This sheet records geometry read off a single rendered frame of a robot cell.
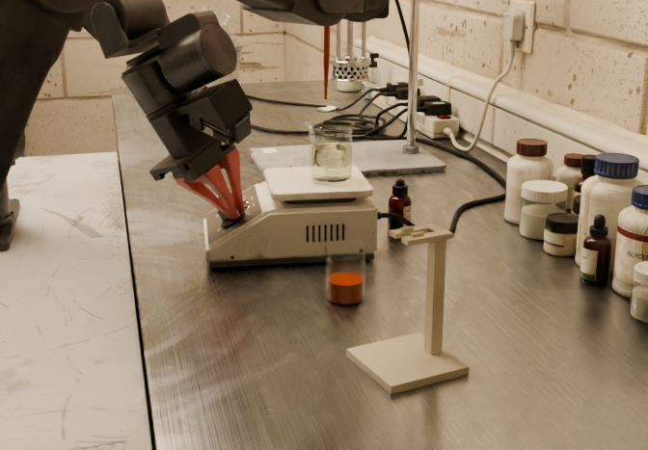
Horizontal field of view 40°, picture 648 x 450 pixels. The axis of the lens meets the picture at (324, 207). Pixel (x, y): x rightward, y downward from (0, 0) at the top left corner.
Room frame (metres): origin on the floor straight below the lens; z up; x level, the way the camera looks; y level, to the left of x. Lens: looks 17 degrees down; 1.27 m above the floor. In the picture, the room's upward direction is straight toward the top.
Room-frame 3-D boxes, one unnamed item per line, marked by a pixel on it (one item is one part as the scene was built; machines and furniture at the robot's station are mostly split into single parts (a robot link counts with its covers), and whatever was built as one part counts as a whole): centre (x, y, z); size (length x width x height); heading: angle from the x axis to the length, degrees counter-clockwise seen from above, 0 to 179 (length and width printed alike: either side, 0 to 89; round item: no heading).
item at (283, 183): (1.04, 0.01, 0.98); 0.12 x 0.12 x 0.01; 9
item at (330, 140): (1.03, -0.01, 1.02); 0.06 x 0.05 x 0.08; 89
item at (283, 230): (1.04, 0.03, 0.94); 0.22 x 0.13 x 0.08; 99
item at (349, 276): (0.88, -0.02, 0.93); 0.04 x 0.04 x 0.06
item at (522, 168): (1.15, -0.27, 0.95); 0.06 x 0.06 x 0.11
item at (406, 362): (0.72, -0.07, 0.96); 0.08 x 0.08 x 0.13; 27
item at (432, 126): (1.84, -0.18, 0.92); 0.40 x 0.06 x 0.04; 14
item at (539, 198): (1.09, -0.28, 0.93); 0.06 x 0.06 x 0.07
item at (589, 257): (0.92, -0.30, 0.94); 0.03 x 0.03 x 0.08
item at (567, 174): (1.16, -0.34, 0.94); 0.05 x 0.05 x 0.09
